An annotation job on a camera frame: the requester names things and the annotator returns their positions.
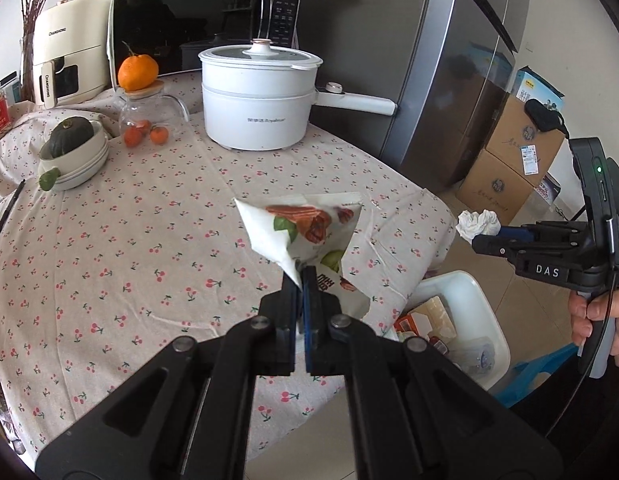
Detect beige packet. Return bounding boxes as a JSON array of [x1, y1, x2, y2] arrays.
[[409, 296, 458, 342]]

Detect cherry print tablecloth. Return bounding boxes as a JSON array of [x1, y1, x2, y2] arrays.
[[0, 70, 459, 467]]

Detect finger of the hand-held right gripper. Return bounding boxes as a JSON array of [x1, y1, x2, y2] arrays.
[[472, 234, 589, 262], [495, 220, 591, 244]]

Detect person's dark clothing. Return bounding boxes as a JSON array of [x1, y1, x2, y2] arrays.
[[509, 355, 619, 463]]

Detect glass jar with wooden lid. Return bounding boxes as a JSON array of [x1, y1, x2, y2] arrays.
[[114, 80, 191, 149]]

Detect dark green squash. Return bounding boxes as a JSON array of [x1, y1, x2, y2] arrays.
[[50, 116, 96, 160]]

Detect small purple white box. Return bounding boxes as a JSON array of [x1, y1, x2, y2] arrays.
[[538, 172, 563, 207]]

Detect large orange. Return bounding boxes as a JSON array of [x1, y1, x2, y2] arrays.
[[118, 42, 159, 92]]

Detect stack of white bowls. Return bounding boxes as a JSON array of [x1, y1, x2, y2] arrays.
[[38, 119, 111, 192]]

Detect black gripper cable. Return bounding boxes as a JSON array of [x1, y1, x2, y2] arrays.
[[539, 200, 619, 442]]

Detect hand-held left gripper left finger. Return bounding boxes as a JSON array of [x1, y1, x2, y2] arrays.
[[34, 267, 303, 480]]

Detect red white wrapper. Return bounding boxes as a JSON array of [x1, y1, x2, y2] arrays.
[[393, 310, 431, 343]]

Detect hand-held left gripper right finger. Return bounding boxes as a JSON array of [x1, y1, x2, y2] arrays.
[[302, 266, 563, 480]]

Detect white tissue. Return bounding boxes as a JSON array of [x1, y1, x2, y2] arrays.
[[456, 209, 501, 244]]

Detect black pen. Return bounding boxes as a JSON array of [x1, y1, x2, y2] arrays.
[[0, 179, 27, 236]]

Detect blue white box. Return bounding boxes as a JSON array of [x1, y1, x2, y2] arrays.
[[511, 65, 565, 111]]

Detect grey refrigerator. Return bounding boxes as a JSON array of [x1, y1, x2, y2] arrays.
[[300, 0, 533, 194]]

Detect blue plastic stool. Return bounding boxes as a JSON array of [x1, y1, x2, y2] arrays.
[[498, 342, 581, 409]]

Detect cream air fryer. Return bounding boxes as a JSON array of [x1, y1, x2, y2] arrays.
[[32, 0, 116, 109]]

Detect clear plastic water bottle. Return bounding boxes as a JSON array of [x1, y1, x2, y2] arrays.
[[448, 339, 496, 377]]

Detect white electric cooking pot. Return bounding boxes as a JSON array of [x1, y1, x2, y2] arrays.
[[198, 39, 397, 151]]

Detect white plastic bin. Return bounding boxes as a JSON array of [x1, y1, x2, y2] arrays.
[[388, 270, 511, 392]]

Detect dried branches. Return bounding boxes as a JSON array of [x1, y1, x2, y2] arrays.
[[17, 0, 54, 61]]

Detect black microwave oven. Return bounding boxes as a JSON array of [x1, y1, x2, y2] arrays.
[[107, 0, 306, 92]]

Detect white fruit print snack wrapper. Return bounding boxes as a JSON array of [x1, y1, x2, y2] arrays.
[[234, 191, 373, 322]]

